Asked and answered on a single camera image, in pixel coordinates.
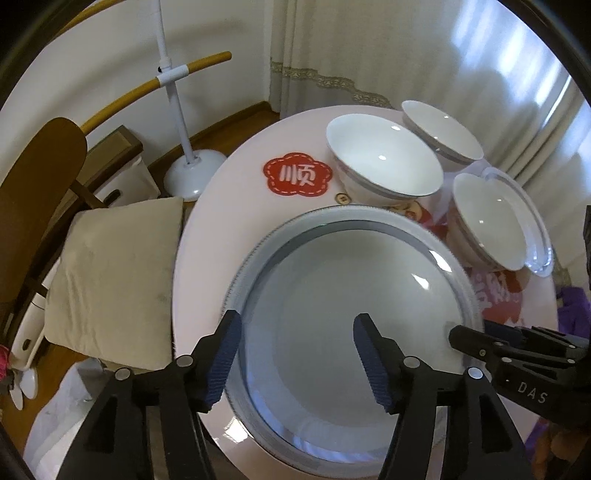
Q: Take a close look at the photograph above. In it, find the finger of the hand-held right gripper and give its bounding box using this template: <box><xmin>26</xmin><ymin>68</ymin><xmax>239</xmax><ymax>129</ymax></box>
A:
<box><xmin>449</xmin><ymin>324</ymin><xmax>509</xmax><ymax>371</ymax></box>
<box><xmin>484</xmin><ymin>320</ymin><xmax>587</xmax><ymax>354</ymax></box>

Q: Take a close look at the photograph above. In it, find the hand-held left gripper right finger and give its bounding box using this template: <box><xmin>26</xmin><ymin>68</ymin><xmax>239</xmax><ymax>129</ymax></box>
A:
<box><xmin>353</xmin><ymin>313</ymin><xmax>539</xmax><ymax>480</ymax></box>

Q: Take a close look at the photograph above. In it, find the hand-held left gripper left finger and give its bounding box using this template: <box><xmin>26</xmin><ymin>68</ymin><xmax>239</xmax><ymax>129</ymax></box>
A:
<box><xmin>55</xmin><ymin>309</ymin><xmax>243</xmax><ymax>480</ymax></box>

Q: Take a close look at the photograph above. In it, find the large grey-rimmed white plate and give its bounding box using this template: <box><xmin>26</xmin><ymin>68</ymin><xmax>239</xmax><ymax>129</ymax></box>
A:
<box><xmin>223</xmin><ymin>207</ymin><xmax>484</xmax><ymax>459</ymax></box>

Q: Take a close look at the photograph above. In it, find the small white plate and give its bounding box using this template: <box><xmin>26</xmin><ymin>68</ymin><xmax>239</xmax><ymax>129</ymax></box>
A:
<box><xmin>480</xmin><ymin>167</ymin><xmax>554</xmax><ymax>278</ymax></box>

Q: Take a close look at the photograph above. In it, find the white porcelain bowl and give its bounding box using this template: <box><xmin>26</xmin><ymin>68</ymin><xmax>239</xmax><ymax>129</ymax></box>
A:
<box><xmin>445</xmin><ymin>172</ymin><xmax>528</xmax><ymax>272</ymax></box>
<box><xmin>401</xmin><ymin>100</ymin><xmax>485</xmax><ymax>172</ymax></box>
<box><xmin>326</xmin><ymin>114</ymin><xmax>444</xmax><ymax>205</ymax></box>

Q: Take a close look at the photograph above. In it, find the purple cloth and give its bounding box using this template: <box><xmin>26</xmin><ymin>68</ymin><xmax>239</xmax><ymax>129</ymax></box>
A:
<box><xmin>556</xmin><ymin>285</ymin><xmax>591</xmax><ymax>335</ymax></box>

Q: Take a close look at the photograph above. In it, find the white floor stand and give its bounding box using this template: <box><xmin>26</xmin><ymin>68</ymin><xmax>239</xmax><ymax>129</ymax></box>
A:
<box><xmin>154</xmin><ymin>0</ymin><xmax>228</xmax><ymax>202</ymax></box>

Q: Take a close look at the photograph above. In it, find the white storage box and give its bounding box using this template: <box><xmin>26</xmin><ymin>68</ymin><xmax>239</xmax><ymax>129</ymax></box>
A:
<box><xmin>90</xmin><ymin>154</ymin><xmax>163</xmax><ymax>217</ymax></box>

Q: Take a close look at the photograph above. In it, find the brown wooden chair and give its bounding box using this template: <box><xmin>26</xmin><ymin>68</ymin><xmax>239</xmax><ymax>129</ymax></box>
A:
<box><xmin>0</xmin><ymin>117</ymin><xmax>107</xmax><ymax>352</ymax></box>

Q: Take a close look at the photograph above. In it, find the thick curved wooden rod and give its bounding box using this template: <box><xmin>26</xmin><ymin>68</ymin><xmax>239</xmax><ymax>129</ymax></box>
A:
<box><xmin>78</xmin><ymin>52</ymin><xmax>232</xmax><ymax>136</ymax></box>

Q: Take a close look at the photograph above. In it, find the cream lace-trimmed curtain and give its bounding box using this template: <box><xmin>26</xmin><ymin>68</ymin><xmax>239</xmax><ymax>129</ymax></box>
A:
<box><xmin>270</xmin><ymin>0</ymin><xmax>591</xmax><ymax>185</ymax></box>

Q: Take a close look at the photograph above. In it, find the thin curved wooden hoop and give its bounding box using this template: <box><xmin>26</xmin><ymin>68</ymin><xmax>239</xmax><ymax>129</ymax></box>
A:
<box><xmin>55</xmin><ymin>0</ymin><xmax>121</xmax><ymax>49</ymax></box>

